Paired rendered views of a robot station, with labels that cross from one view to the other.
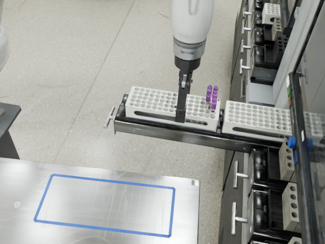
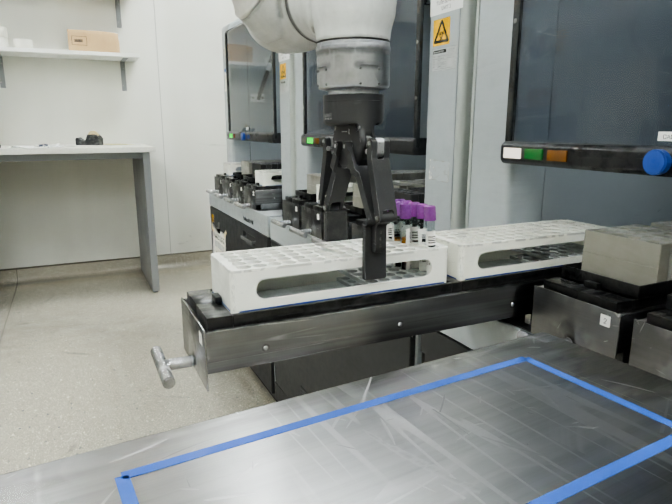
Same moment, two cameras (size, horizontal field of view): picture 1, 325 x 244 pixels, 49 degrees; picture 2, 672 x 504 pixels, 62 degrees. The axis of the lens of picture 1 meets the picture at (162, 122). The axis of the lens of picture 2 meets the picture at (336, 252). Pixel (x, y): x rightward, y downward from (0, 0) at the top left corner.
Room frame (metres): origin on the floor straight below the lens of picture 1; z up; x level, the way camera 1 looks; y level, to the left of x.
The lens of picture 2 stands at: (0.25, 0.35, 1.02)
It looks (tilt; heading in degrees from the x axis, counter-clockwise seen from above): 13 degrees down; 327
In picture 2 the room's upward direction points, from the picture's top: straight up
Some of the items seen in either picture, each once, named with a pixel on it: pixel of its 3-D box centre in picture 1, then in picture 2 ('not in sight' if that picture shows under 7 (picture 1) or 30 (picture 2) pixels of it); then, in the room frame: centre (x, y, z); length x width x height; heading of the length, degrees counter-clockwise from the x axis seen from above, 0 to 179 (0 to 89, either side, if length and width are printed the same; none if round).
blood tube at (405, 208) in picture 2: (207, 108); (405, 243); (0.82, -0.14, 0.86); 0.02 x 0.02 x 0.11
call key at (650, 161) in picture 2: (291, 142); (656, 162); (0.59, -0.33, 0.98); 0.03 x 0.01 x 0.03; 172
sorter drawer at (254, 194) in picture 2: not in sight; (331, 191); (2.00, -0.79, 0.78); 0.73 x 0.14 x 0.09; 82
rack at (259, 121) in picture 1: (270, 124); (518, 250); (0.79, -0.34, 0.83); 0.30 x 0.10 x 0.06; 82
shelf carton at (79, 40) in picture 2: not in sight; (93, 43); (4.16, -0.41, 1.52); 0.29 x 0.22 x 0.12; 81
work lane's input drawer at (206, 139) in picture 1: (211, 127); (419, 299); (0.81, -0.17, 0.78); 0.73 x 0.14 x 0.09; 82
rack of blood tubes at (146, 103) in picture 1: (172, 109); (333, 273); (0.83, -0.03, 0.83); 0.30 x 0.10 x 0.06; 82
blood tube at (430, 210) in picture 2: (212, 116); (430, 247); (0.78, -0.15, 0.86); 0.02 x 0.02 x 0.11
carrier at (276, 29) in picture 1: (276, 30); (367, 197); (1.33, -0.46, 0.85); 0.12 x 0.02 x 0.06; 173
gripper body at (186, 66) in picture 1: (186, 66); (353, 131); (0.83, -0.06, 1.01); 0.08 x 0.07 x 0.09; 172
